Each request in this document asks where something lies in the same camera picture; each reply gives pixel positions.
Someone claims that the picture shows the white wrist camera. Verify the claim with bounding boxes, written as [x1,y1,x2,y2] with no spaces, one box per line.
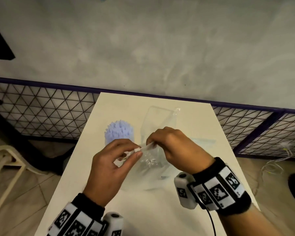
[102,211,125,236]
[174,172,200,210]

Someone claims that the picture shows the person's right hand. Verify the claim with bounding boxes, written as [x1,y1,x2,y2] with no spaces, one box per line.
[146,127,216,175]

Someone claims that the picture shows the person's right forearm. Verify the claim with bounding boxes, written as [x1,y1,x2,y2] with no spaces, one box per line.
[220,206,283,236]

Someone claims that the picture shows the purple framed wire mesh fence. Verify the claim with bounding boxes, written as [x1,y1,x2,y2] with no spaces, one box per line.
[0,76,295,160]

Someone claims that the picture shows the pack of clear straws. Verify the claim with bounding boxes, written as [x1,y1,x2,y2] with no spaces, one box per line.
[113,137,217,192]

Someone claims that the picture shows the white plastic chair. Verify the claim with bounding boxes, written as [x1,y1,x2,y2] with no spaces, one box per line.
[0,145,49,222]

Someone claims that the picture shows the person's left hand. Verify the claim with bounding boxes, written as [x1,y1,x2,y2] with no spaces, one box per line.
[83,139,143,208]

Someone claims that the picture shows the white floor cables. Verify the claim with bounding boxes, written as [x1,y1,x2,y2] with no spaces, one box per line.
[259,142,294,189]

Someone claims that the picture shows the black right wristband with markers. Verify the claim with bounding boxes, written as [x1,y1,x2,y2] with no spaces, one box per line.
[190,157,252,217]

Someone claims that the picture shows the small bunch of blue straws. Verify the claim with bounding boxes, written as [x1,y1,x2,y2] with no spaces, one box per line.
[104,119,134,147]

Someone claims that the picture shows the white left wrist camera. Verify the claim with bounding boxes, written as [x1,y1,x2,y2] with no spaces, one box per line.
[102,211,125,236]

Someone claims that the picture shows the long clear straw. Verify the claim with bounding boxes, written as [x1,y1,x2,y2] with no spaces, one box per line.
[162,107,182,130]

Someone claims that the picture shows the clear square plastic box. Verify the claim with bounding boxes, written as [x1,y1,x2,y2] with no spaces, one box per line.
[140,107,181,145]

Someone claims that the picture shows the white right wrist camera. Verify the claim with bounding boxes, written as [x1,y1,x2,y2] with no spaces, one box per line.
[174,172,200,210]

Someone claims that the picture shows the black right camera cable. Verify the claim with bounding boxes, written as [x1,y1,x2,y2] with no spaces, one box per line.
[204,206,217,236]

